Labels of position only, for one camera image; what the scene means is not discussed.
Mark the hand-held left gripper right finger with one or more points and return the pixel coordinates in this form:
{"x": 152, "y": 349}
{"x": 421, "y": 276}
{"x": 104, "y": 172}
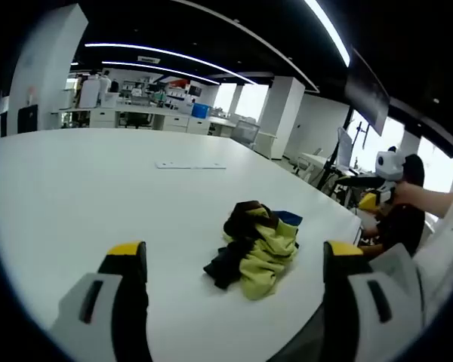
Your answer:
{"x": 362, "y": 324}

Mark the white office chair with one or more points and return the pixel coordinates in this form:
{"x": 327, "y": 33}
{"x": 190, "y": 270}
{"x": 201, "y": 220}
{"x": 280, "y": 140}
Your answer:
{"x": 246, "y": 132}

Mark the person's white printed shirt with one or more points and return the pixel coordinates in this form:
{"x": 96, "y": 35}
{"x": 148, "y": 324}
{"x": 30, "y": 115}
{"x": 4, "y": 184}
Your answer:
{"x": 449, "y": 241}

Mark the long ceiling light strip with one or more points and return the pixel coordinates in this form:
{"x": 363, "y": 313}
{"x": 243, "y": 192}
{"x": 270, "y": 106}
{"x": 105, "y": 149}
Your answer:
{"x": 173, "y": 54}
{"x": 162, "y": 69}
{"x": 330, "y": 28}

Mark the black hanging screen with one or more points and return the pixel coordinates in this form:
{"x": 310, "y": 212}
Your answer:
{"x": 366, "y": 94}

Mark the person's grey trousers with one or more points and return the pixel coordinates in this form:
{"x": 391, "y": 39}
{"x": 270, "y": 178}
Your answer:
{"x": 398, "y": 256}

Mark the black cabinet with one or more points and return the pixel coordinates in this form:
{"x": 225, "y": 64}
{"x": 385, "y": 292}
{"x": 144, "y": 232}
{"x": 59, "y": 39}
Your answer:
{"x": 27, "y": 118}

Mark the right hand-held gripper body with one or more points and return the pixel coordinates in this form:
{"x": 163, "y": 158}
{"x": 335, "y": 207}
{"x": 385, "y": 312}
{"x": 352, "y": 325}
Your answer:
{"x": 390, "y": 166}

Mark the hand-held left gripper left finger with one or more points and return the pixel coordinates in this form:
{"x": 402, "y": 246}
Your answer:
{"x": 98, "y": 313}

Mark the blue storage bin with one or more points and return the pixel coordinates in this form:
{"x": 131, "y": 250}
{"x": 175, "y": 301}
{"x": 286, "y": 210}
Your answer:
{"x": 201, "y": 110}

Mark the white desk row with drawers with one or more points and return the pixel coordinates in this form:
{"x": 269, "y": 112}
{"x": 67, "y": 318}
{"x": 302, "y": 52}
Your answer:
{"x": 173, "y": 121}

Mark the yellow blue black garment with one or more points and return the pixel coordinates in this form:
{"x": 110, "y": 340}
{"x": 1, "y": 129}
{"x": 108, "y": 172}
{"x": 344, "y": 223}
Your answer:
{"x": 264, "y": 260}

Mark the white template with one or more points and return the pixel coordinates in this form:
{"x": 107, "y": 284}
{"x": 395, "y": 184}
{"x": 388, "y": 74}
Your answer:
{"x": 190, "y": 165}

